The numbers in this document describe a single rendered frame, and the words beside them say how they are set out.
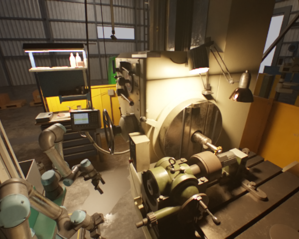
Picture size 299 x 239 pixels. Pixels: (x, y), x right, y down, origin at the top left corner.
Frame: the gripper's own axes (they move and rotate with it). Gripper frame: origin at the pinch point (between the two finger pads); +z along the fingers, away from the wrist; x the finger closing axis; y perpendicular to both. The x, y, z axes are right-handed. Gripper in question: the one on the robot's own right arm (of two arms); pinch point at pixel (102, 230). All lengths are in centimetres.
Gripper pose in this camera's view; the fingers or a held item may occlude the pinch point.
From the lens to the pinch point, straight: 133.7
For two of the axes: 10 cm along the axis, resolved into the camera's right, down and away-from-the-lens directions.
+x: 4.0, 4.8, -7.9
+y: -8.6, 4.9, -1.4
